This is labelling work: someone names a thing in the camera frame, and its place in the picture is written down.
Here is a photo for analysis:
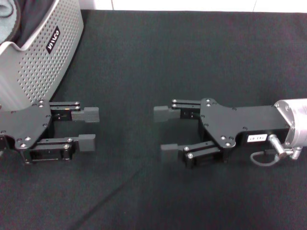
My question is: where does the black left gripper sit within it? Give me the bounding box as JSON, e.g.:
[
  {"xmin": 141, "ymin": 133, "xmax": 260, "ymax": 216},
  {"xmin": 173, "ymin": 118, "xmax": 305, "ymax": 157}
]
[{"xmin": 0, "ymin": 99, "xmax": 100, "ymax": 165}]

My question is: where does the black tablecloth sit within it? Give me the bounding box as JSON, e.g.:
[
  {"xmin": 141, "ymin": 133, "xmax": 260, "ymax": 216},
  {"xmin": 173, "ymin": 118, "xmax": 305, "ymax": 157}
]
[{"xmin": 0, "ymin": 9, "xmax": 307, "ymax": 230}]

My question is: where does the grey yellow towel black trim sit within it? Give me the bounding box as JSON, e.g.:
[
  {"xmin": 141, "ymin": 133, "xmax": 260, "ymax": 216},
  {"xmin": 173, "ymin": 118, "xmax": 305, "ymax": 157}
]
[{"xmin": 0, "ymin": 0, "xmax": 23, "ymax": 46}]

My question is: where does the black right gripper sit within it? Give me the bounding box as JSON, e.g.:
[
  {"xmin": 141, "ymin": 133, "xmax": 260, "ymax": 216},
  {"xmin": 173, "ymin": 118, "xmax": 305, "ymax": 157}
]
[{"xmin": 153, "ymin": 97, "xmax": 289, "ymax": 170}]

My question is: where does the silver right wrist connector plug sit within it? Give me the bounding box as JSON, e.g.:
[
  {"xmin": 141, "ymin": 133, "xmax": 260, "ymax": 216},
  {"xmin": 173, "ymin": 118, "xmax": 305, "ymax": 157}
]
[{"xmin": 268, "ymin": 133, "xmax": 302, "ymax": 160}]

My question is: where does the grey perforated storage box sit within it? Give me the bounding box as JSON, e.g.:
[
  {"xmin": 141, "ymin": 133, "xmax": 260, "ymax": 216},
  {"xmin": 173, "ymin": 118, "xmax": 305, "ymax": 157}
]
[{"xmin": 0, "ymin": 0, "xmax": 85, "ymax": 116}]

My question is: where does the black fabric box liner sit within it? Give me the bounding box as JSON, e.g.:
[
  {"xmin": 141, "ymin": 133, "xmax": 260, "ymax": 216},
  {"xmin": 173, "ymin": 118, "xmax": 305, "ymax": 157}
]
[{"xmin": 13, "ymin": 0, "xmax": 61, "ymax": 48}]

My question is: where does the grey right wrist cable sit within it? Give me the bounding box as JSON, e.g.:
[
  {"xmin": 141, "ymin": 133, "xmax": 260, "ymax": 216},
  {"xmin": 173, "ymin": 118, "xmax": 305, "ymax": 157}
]
[{"xmin": 249, "ymin": 149, "xmax": 282, "ymax": 166}]

